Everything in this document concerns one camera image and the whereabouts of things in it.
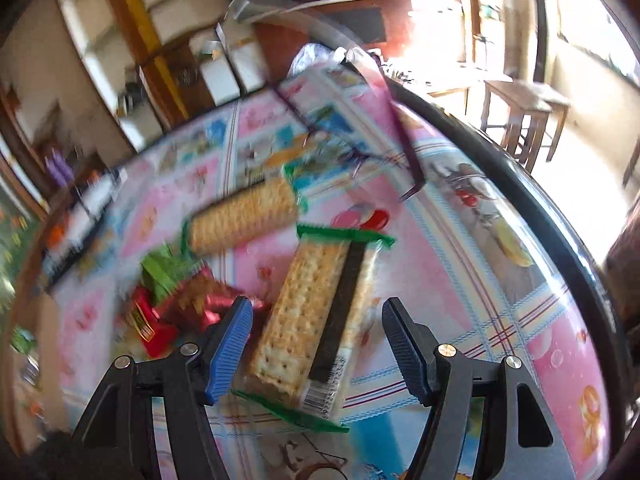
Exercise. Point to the cardboard box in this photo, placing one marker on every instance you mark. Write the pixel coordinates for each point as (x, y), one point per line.
(45, 350)

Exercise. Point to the floral wall poster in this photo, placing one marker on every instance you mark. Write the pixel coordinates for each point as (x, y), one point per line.
(15, 240)

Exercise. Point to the red gold snack packet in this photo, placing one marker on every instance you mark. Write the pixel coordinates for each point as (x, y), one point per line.
(200, 300)

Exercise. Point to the white black cloth bag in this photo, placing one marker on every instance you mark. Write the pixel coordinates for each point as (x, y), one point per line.
(95, 200)

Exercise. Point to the red yellow snack packet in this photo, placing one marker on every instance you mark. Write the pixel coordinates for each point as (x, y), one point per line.
(145, 327)

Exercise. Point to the wooden stool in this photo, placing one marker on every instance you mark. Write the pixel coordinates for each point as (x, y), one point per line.
(525, 91)

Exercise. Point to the wooden side chair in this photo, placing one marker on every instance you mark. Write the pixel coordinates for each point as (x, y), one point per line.
(625, 260)

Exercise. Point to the purple spray can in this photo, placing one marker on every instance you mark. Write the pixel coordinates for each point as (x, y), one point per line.
(66, 166)
(54, 172)

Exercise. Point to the red-brown television cabinet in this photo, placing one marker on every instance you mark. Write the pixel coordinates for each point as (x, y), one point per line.
(272, 45)

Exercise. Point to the orange black printed cloth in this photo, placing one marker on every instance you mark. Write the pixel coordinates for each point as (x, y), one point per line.
(56, 234)

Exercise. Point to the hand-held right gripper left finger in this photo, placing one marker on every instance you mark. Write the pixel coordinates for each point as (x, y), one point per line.
(230, 350)

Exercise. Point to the printed floral tablecloth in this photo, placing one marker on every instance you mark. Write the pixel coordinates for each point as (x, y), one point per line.
(475, 310)

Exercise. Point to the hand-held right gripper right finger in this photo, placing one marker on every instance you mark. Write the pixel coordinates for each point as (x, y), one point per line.
(405, 355)

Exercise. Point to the purple frame eyeglasses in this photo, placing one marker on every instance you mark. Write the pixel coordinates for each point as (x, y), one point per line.
(407, 155)

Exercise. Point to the white plastic bag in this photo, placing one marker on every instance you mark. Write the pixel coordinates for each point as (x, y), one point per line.
(310, 57)

